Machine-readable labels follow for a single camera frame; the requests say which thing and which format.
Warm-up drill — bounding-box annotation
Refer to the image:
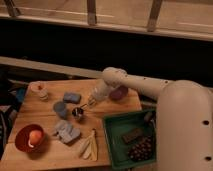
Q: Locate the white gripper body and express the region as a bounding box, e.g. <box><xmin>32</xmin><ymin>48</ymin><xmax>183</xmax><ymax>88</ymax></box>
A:
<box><xmin>90</xmin><ymin>80</ymin><xmax>110</xmax><ymax>101</ymax></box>

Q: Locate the red bowl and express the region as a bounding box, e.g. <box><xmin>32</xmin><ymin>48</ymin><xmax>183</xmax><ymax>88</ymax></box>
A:
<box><xmin>15</xmin><ymin>124</ymin><xmax>45</xmax><ymax>153</ymax></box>

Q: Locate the yellow plastic fork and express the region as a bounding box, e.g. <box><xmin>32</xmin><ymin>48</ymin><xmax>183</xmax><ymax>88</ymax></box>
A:
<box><xmin>91</xmin><ymin>129</ymin><xmax>98</xmax><ymax>161</ymax></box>

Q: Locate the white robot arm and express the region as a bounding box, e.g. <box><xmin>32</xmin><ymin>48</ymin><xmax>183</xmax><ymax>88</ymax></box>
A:
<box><xmin>88</xmin><ymin>67</ymin><xmax>213</xmax><ymax>171</ymax></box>

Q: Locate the dark grape bunch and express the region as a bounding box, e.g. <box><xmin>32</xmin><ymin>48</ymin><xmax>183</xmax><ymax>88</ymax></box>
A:
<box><xmin>127</xmin><ymin>136</ymin><xmax>154</xmax><ymax>162</ymax></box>

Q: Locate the metal spoon in tray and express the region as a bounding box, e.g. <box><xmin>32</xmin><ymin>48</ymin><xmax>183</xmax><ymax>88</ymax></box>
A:
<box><xmin>144</xmin><ymin>112</ymin><xmax>156</xmax><ymax>128</ymax></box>

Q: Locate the orange fruit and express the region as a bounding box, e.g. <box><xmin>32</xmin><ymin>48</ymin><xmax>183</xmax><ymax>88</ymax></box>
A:
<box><xmin>28</xmin><ymin>130</ymin><xmax>43</xmax><ymax>148</ymax></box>

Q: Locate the purple bowl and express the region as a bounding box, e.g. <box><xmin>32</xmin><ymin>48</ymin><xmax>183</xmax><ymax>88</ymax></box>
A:
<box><xmin>109</xmin><ymin>86</ymin><xmax>128</xmax><ymax>100</ymax></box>

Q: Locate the cream plastic spoon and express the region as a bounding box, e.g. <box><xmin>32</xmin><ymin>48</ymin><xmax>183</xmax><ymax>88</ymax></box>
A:
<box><xmin>83</xmin><ymin>144</ymin><xmax>91</xmax><ymax>159</ymax></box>

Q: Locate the grey blue cloth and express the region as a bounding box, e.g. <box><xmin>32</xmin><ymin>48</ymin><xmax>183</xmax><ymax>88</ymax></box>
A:
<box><xmin>53</xmin><ymin>120</ymin><xmax>81</xmax><ymax>144</ymax></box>

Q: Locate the blue cup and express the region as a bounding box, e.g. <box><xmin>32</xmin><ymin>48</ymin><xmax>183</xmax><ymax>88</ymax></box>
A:
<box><xmin>53</xmin><ymin>101</ymin><xmax>67</xmax><ymax>119</ymax></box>

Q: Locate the green plastic tray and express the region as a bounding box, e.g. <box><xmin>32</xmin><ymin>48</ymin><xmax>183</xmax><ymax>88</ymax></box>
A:
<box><xmin>103</xmin><ymin>108</ymin><xmax>156</xmax><ymax>170</ymax></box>

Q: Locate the blue sponge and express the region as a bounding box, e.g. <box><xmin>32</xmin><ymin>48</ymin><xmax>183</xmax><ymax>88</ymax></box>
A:
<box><xmin>63</xmin><ymin>92</ymin><xmax>81</xmax><ymax>104</ymax></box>

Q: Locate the small metal measuring cup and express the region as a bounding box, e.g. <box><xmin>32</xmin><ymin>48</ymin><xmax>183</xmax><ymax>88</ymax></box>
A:
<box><xmin>72</xmin><ymin>104</ymin><xmax>87</xmax><ymax>122</ymax></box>

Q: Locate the brown chocolate bar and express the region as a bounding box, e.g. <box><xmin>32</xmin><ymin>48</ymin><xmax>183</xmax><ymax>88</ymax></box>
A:
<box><xmin>122</xmin><ymin>128</ymin><xmax>143</xmax><ymax>144</ymax></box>

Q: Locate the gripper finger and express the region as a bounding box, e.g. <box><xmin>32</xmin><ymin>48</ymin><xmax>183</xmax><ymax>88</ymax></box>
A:
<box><xmin>87</xmin><ymin>96</ymin><xmax>94</xmax><ymax>105</ymax></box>
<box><xmin>91</xmin><ymin>100</ymin><xmax>97</xmax><ymax>107</ymax></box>

